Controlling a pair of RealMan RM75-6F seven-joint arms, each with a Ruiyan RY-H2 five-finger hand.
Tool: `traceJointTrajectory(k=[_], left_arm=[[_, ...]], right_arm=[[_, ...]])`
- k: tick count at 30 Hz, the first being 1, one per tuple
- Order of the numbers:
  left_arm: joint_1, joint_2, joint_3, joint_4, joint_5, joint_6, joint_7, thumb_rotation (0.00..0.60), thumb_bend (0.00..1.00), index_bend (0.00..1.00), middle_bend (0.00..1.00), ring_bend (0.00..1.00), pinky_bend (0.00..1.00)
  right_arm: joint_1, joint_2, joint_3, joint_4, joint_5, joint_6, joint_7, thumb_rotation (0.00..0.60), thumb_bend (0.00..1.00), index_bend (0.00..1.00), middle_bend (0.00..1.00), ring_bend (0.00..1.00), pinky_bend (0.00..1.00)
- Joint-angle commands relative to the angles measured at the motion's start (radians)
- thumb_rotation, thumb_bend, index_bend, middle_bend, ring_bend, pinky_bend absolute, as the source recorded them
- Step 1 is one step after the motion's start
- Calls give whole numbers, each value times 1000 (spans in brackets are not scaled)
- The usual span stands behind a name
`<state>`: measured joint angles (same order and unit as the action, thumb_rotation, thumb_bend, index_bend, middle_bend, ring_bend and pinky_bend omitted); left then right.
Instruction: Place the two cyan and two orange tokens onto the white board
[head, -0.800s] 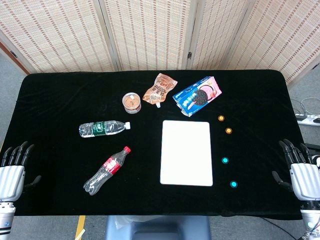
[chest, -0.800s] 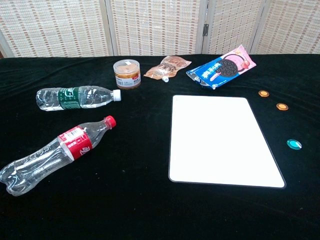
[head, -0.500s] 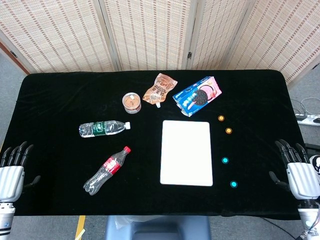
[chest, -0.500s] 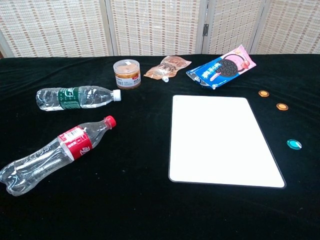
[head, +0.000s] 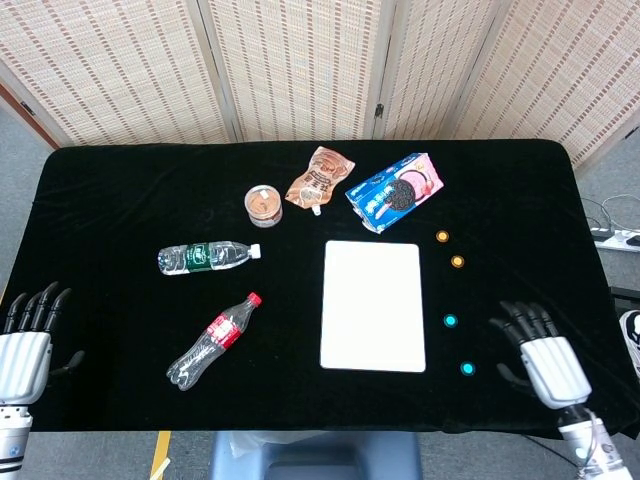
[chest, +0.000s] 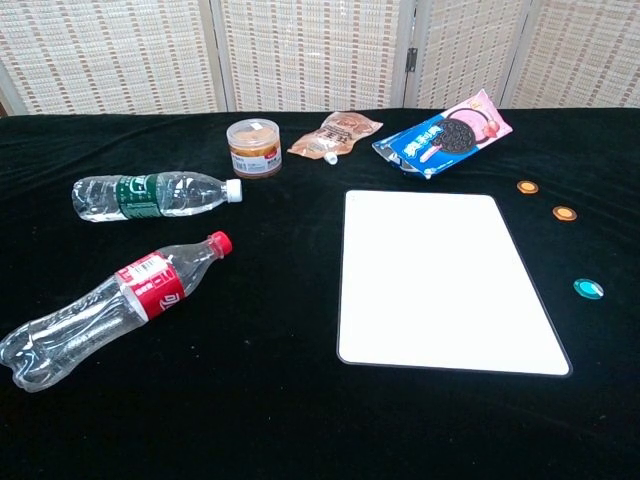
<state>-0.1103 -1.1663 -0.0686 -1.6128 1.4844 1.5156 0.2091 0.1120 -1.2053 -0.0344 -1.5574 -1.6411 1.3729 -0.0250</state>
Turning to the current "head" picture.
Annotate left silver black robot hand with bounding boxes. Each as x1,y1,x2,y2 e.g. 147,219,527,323
0,281,86,407

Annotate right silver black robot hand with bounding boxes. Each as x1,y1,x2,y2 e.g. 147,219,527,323
488,299,593,411

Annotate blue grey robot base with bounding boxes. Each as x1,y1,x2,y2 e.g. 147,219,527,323
207,430,424,480

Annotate white rectangular board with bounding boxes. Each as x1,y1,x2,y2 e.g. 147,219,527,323
319,240,427,374

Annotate white black shoe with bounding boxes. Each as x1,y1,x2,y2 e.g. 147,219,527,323
618,309,640,382

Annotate white power strip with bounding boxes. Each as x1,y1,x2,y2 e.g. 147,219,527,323
589,227,640,253

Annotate red label cola bottle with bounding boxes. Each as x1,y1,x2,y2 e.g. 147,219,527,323
166,291,263,392

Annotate black velvet tablecloth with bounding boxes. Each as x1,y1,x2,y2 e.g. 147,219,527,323
0,139,632,441

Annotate green label water bottle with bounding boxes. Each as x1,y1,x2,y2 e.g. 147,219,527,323
157,240,263,277

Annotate blue pink cookie box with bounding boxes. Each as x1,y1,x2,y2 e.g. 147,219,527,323
345,152,445,235

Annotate clear jar brown contents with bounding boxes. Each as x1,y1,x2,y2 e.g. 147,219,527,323
243,184,284,229

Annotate brown spout pouch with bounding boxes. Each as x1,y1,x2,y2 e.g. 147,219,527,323
284,145,357,218

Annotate woven bamboo folding screen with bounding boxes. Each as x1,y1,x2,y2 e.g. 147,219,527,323
0,0,640,169

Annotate grey floor cables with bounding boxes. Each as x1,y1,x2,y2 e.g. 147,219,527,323
582,194,640,236

